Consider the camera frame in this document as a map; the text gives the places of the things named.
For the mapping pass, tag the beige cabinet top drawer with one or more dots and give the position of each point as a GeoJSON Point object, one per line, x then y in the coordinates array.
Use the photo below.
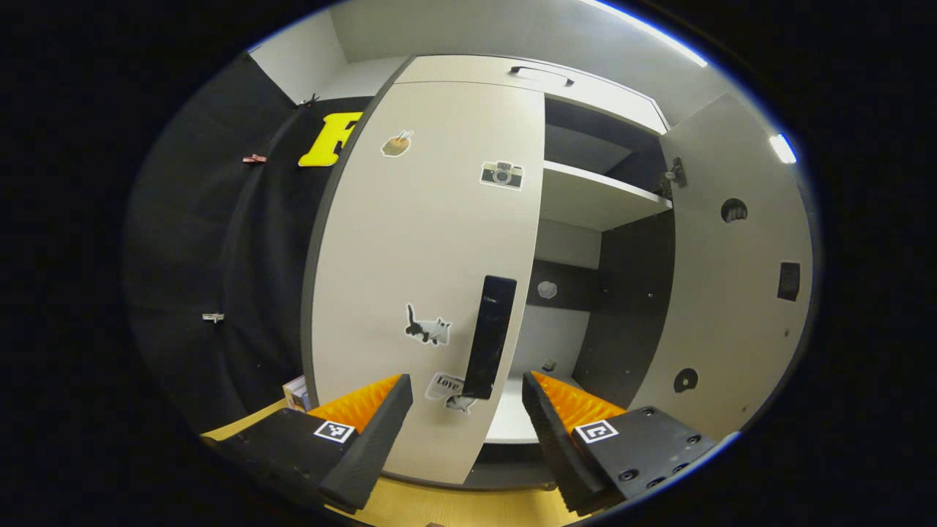
{"type": "Point", "coordinates": [468, 69]}

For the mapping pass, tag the white cabinet shelf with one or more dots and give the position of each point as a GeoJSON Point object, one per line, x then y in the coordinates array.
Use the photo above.
{"type": "Point", "coordinates": [512, 417]}
{"type": "Point", "coordinates": [593, 197]}

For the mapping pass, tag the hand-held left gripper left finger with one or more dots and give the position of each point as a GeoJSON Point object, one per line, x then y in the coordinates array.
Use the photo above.
{"type": "Point", "coordinates": [373, 439]}

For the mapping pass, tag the black backdrop cloth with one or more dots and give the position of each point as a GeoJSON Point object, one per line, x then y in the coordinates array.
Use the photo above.
{"type": "Point", "coordinates": [190, 241]}

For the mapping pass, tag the beige cabinet door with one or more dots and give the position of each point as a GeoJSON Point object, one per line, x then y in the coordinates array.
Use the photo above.
{"type": "Point", "coordinates": [417, 241]}
{"type": "Point", "coordinates": [732, 293]}

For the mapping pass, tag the white clip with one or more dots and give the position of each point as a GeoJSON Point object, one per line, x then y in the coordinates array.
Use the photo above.
{"type": "Point", "coordinates": [213, 317]}

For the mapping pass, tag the red clip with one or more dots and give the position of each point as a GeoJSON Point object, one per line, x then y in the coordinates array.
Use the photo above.
{"type": "Point", "coordinates": [254, 158]}

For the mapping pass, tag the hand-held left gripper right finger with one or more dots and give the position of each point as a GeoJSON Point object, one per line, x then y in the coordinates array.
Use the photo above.
{"type": "Point", "coordinates": [560, 454]}

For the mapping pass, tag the short ceiling light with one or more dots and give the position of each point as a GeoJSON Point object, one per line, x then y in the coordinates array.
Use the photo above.
{"type": "Point", "coordinates": [782, 148]}

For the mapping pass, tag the black clip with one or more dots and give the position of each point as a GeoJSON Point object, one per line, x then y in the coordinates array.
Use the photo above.
{"type": "Point", "coordinates": [310, 99]}

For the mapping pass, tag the metal door hinge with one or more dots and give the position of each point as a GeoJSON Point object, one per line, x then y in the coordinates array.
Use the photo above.
{"type": "Point", "coordinates": [672, 177]}

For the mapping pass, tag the beige double-door shoe cabinet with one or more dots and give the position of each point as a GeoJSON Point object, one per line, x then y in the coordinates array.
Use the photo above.
{"type": "Point", "coordinates": [629, 293]}

